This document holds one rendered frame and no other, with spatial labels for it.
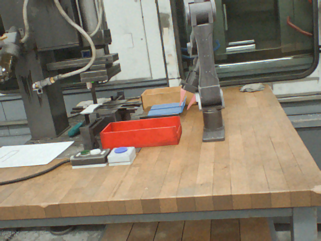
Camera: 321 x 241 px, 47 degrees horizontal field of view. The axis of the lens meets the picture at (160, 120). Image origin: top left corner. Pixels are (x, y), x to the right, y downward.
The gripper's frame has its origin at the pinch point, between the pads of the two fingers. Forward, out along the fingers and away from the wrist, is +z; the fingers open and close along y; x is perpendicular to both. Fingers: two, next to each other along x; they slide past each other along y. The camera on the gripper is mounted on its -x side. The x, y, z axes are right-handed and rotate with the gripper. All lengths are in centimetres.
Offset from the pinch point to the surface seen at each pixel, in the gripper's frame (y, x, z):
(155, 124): 7.7, 21.8, 5.3
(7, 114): 95, -65, 60
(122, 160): 12.2, 46.2, 11.7
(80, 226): 30, -76, 121
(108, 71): 30.2, 15.5, -4.6
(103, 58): 34.3, 11.1, -7.5
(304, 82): -52, -41, -25
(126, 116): 19.8, 2.4, 12.2
